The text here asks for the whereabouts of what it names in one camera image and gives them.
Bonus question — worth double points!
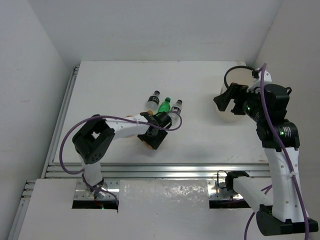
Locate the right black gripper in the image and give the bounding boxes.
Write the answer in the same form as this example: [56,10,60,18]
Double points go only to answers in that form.
[214,81,267,122]

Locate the orange bottle front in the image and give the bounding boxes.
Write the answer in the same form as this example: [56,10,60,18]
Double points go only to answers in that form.
[142,140,160,150]

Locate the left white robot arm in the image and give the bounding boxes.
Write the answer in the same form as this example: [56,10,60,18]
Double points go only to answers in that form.
[72,112,172,200]

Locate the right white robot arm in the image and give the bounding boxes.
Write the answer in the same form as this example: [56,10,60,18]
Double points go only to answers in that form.
[213,83,319,237]

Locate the white bin with black rim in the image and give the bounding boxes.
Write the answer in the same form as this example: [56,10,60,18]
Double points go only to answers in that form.
[215,65,255,123]

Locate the orange bottle lying sideways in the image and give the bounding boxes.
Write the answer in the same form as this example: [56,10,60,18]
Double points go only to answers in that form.
[126,110,154,118]

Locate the blue label clear bottle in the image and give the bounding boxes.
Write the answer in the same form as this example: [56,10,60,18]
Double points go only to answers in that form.
[168,99,183,122]

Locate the green plastic bottle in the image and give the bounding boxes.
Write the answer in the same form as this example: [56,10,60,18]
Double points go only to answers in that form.
[156,97,171,114]

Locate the black label clear bottle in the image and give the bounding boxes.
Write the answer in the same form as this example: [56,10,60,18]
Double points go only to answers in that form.
[146,90,160,111]

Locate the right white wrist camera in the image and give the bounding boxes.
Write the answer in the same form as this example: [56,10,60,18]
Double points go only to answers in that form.
[248,68,272,92]

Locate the front aluminium rail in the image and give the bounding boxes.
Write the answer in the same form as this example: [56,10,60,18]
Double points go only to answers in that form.
[44,162,273,180]

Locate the aluminium rail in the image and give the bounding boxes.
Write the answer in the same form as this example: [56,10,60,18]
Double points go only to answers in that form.
[44,162,273,180]
[40,65,80,179]

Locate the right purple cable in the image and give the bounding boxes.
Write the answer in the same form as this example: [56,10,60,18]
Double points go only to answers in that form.
[243,62,312,240]

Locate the left aluminium rail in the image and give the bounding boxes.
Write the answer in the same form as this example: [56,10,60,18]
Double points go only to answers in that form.
[40,65,80,179]

